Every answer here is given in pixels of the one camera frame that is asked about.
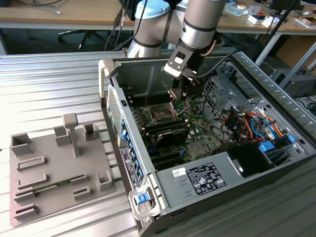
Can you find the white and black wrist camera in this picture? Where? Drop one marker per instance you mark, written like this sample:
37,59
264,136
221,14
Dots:
174,70

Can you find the black office chair base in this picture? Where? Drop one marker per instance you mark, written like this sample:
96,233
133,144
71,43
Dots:
85,34

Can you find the green motherboard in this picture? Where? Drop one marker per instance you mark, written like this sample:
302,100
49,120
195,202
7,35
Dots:
200,128

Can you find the white handwritten sticker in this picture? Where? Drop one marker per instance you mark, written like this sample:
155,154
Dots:
179,172

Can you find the black expansion slots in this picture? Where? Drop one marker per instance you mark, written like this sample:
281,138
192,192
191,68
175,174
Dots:
165,158

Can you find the green RAM stick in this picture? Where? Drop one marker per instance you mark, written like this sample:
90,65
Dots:
56,184

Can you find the black monitor base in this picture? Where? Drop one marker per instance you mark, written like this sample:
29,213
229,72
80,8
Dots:
279,3

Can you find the small blue plastic tab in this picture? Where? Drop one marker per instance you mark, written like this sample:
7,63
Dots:
290,138

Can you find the CPU socket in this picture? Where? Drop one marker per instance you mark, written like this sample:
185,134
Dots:
160,114

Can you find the small open cardboard box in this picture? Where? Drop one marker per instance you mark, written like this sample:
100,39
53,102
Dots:
306,22

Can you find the black power supply label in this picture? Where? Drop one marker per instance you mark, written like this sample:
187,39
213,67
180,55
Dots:
207,177

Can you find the open grey PC case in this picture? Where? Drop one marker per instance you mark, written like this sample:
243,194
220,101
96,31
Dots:
276,98

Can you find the black RAM slots bank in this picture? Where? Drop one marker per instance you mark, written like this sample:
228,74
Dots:
168,126
139,101

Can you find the black slanted pole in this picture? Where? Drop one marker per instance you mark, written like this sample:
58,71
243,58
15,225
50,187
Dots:
276,27

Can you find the black graphics card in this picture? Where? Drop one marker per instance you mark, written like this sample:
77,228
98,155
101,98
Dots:
172,138

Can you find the silver chipset heatsink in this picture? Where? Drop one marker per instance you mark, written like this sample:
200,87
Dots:
197,150

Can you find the blue disk carrier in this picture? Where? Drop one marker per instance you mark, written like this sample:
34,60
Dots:
266,146

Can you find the blue case latch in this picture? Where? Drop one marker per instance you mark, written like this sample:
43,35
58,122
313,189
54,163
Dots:
141,198

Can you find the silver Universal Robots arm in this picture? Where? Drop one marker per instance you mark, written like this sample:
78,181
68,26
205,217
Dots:
197,24

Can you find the brown cardboard box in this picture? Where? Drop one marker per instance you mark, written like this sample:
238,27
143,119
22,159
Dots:
296,49

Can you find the small white box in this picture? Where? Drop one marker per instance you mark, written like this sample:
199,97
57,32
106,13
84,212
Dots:
254,19

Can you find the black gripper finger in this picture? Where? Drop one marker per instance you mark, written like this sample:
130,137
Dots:
190,89
177,83

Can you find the metal drive cage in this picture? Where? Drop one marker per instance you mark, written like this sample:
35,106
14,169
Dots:
228,95

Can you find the grey parts rack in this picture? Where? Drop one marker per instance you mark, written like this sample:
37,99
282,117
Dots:
61,168

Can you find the grey power supply unit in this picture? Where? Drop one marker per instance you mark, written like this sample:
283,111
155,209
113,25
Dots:
172,192

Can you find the long wooden desk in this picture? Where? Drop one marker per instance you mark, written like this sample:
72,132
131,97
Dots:
74,12

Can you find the black plastic shroud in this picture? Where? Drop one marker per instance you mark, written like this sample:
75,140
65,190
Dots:
251,160

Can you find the grey computer on floor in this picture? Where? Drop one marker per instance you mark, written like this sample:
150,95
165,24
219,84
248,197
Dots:
302,85

